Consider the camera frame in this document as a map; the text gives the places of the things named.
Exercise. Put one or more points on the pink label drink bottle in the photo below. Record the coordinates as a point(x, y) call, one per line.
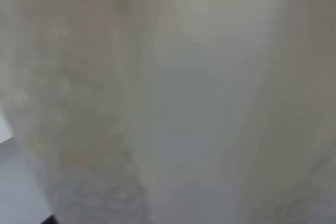
point(174, 111)

